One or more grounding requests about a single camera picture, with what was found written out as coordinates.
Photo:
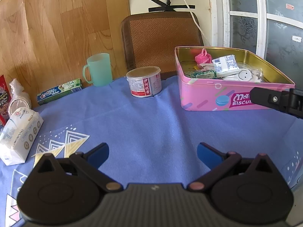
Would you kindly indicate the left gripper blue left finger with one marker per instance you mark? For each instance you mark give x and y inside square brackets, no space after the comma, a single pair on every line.
[98,155]

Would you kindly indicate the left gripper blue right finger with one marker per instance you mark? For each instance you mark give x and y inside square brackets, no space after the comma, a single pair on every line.
[210,156]

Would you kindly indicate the smiley face packet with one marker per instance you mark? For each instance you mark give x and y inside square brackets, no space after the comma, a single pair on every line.
[246,75]

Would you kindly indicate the white barcode wipes packet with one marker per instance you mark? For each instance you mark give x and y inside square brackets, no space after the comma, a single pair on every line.
[225,64]

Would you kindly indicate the green patterned tissue packet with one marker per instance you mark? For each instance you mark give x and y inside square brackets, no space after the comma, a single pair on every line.
[206,72]

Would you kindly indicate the pink fluffy cloth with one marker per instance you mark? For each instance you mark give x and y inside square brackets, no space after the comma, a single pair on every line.
[203,58]

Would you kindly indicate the blue patterned tablecloth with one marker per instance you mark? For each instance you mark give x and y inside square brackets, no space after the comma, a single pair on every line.
[154,139]

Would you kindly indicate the toothpaste box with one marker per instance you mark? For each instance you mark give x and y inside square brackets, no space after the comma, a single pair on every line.
[59,91]

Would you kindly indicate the pink biscuit tin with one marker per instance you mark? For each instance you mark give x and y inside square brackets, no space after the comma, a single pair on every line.
[221,95]

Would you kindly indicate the white tissue pack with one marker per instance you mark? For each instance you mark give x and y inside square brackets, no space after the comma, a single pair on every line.
[18,135]

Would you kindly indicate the round paper tub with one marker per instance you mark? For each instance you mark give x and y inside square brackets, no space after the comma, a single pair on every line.
[144,81]

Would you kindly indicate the teal plastic mug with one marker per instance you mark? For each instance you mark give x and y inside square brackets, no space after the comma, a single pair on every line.
[99,67]

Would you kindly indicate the stack of plastic cups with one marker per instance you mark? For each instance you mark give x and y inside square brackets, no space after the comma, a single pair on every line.
[19,97]

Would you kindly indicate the red cereal box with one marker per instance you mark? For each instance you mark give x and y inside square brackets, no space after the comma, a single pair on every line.
[5,99]

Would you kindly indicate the brown woven chair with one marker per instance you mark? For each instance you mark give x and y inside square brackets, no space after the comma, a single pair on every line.
[149,39]

